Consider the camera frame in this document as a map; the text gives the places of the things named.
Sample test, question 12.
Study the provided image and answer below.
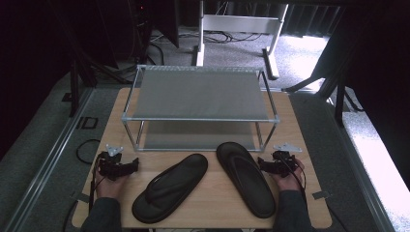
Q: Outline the black metal stand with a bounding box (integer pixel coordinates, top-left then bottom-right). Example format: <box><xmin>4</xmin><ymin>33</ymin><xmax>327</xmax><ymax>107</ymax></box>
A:
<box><xmin>282</xmin><ymin>72</ymin><xmax>348</xmax><ymax>129</ymax></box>
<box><xmin>68</xmin><ymin>57</ymin><xmax>98</xmax><ymax>119</ymax></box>

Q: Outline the person's right hand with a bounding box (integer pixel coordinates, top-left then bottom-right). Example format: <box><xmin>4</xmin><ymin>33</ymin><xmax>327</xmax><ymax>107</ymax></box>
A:
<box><xmin>274</xmin><ymin>159</ymin><xmax>306</xmax><ymax>192</ymax></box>

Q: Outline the grey tape piece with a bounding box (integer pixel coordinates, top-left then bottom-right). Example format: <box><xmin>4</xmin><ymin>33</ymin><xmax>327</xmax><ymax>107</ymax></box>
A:
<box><xmin>311</xmin><ymin>190</ymin><xmax>333</xmax><ymax>200</ymax></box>
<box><xmin>71</xmin><ymin>191</ymin><xmax>91</xmax><ymax>204</ymax></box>

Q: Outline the bundle of floor cables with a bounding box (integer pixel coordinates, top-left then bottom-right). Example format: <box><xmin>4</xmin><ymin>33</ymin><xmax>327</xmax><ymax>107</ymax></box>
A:
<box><xmin>179</xmin><ymin>29</ymin><xmax>263</xmax><ymax>44</ymax></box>

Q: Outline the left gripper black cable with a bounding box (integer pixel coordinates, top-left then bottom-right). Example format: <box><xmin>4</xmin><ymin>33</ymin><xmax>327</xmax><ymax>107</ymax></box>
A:
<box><xmin>88</xmin><ymin>153</ymin><xmax>104</xmax><ymax>214</ymax></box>

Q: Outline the white metal stand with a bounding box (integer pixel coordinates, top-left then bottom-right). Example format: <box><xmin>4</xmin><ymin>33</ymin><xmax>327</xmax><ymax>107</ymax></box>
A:
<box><xmin>192</xmin><ymin>0</ymin><xmax>290</xmax><ymax>81</ymax></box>

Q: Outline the black flip-flop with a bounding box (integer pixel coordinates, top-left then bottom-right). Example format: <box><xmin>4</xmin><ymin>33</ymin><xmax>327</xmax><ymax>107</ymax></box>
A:
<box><xmin>216</xmin><ymin>141</ymin><xmax>277</xmax><ymax>219</ymax></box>
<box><xmin>132</xmin><ymin>153</ymin><xmax>209</xmax><ymax>224</ymax></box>

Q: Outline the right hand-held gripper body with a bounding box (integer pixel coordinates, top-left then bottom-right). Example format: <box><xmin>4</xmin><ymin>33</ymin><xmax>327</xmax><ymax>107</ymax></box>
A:
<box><xmin>272</xmin><ymin>143</ymin><xmax>304</xmax><ymax>178</ymax></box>

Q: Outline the black cable loop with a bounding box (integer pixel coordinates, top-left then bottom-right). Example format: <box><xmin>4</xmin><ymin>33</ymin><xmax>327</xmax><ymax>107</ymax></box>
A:
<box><xmin>75</xmin><ymin>138</ymin><xmax>102</xmax><ymax>165</ymax></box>

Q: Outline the person's left hand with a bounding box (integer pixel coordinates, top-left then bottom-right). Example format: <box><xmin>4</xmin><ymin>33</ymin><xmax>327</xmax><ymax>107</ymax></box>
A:
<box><xmin>95</xmin><ymin>175</ymin><xmax>129</xmax><ymax>199</ymax></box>

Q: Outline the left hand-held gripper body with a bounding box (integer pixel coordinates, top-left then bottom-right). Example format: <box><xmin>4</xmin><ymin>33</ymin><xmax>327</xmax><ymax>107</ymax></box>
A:
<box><xmin>97</xmin><ymin>144</ymin><xmax>126</xmax><ymax>182</ymax></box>

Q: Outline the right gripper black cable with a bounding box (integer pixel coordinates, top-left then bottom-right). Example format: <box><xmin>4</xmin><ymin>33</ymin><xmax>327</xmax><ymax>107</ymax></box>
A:
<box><xmin>283</xmin><ymin>154</ymin><xmax>308</xmax><ymax>202</ymax></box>

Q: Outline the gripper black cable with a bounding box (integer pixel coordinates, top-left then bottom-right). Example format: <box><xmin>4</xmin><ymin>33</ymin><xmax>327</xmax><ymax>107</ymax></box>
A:
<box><xmin>283</xmin><ymin>154</ymin><xmax>308</xmax><ymax>202</ymax></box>
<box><xmin>88</xmin><ymin>153</ymin><xmax>104</xmax><ymax>214</ymax></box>

